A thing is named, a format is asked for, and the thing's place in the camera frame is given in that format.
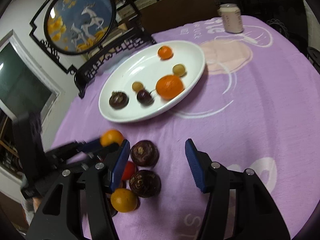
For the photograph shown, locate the red cherry tomato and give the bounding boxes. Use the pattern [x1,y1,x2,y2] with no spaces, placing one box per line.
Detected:
[121,161,137,181]

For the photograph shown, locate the yellow-green longan fruit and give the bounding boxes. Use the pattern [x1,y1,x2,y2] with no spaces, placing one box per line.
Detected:
[172,64,187,77]

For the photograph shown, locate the dark cherry with stem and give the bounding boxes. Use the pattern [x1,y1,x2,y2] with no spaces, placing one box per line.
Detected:
[137,89,154,106]

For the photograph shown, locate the round deer screen ornament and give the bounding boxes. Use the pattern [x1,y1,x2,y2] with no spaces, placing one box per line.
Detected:
[29,0,155,98]

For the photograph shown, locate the white beverage can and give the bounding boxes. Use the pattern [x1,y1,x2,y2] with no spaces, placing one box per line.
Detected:
[219,3,244,34]

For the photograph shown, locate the orange cherry tomato top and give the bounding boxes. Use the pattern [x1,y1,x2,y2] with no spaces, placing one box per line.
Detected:
[100,129,125,147]

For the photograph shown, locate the black chair back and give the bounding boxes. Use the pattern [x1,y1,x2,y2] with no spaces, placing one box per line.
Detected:
[219,0,309,55]

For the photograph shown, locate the small yellow longan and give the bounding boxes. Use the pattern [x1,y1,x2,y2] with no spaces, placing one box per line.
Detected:
[132,81,144,93]

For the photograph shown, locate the small kumquat orange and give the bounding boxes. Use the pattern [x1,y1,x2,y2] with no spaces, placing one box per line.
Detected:
[157,46,173,60]

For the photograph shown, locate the white oval plate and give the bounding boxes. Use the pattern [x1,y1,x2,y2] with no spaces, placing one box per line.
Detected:
[98,40,206,123]

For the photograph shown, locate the purple printed tablecloth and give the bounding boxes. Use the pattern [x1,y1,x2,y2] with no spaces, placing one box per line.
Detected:
[53,16,319,239]

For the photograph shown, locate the small dark passion fruit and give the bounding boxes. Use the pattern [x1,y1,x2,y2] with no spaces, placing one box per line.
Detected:
[109,91,129,109]

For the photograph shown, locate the orange cherry tomato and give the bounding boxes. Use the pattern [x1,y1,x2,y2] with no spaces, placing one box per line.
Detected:
[100,129,125,147]
[111,188,138,213]

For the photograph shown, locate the dark purple passion fruit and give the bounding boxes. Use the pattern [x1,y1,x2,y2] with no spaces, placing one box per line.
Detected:
[130,140,159,167]

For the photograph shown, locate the large orange tangerine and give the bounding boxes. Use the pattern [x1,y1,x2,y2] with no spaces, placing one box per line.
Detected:
[156,75,184,100]

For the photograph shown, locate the window with white frame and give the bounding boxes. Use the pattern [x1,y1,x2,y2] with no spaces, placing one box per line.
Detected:
[1,30,62,131]

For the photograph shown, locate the orange cherry tomato front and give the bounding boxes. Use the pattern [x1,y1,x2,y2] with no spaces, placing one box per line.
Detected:
[111,188,138,213]

